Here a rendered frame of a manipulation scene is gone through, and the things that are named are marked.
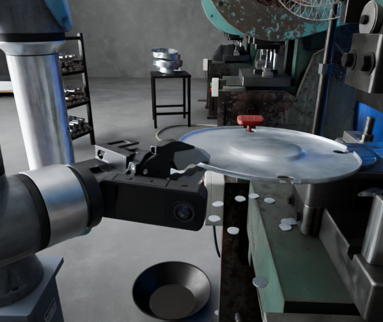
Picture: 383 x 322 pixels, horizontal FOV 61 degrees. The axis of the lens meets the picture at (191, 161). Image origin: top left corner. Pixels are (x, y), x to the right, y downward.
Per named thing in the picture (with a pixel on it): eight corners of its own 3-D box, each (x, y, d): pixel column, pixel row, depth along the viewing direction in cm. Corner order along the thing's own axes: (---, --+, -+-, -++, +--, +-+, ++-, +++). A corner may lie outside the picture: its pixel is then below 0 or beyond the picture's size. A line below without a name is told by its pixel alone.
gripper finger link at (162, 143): (187, 133, 43) (136, 145, 37) (195, 135, 43) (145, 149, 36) (185, 167, 45) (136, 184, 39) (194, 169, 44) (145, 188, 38)
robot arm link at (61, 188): (46, 186, 27) (54, 268, 30) (94, 172, 30) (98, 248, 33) (8, 163, 31) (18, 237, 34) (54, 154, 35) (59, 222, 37)
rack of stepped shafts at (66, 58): (65, 161, 260) (45, 33, 224) (23, 153, 276) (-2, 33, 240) (99, 144, 297) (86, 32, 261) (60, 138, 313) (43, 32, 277)
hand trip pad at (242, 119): (236, 147, 88) (238, 119, 85) (235, 140, 93) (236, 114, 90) (263, 147, 87) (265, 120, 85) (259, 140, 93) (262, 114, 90)
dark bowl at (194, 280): (125, 332, 113) (123, 317, 111) (141, 273, 141) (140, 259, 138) (211, 336, 112) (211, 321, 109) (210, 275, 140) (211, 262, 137)
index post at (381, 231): (368, 265, 41) (385, 198, 37) (358, 250, 44) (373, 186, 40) (391, 266, 41) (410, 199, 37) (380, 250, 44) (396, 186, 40)
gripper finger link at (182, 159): (185, 131, 50) (140, 142, 43) (217, 139, 46) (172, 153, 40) (185, 151, 51) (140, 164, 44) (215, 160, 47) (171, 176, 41)
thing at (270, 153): (318, 131, 68) (318, 128, 68) (403, 188, 41) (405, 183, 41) (179, 127, 68) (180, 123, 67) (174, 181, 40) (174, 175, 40)
